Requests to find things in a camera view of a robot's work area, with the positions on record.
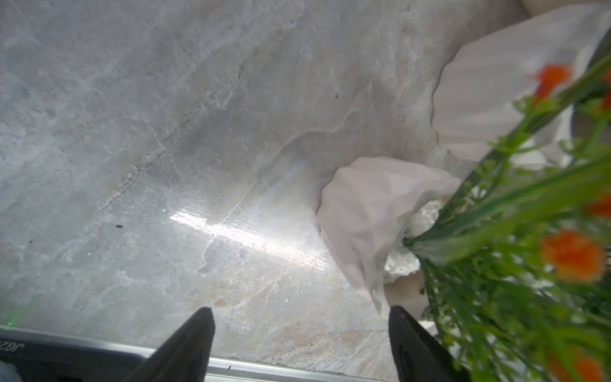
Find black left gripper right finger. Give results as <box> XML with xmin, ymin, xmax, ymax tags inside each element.
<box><xmin>388</xmin><ymin>307</ymin><xmax>470</xmax><ymax>382</ymax></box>

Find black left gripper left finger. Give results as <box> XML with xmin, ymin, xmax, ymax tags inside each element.
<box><xmin>125</xmin><ymin>307</ymin><xmax>216</xmax><ymax>382</ymax></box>

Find orange gypsophila pot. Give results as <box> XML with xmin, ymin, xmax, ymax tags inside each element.
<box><xmin>432</xmin><ymin>3</ymin><xmax>610</xmax><ymax>162</ymax></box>
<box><xmin>317</xmin><ymin>57</ymin><xmax>610</xmax><ymax>381</ymax></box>

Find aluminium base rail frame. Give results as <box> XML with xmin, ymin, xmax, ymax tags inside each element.
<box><xmin>0</xmin><ymin>325</ymin><xmax>383</xmax><ymax>382</ymax></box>

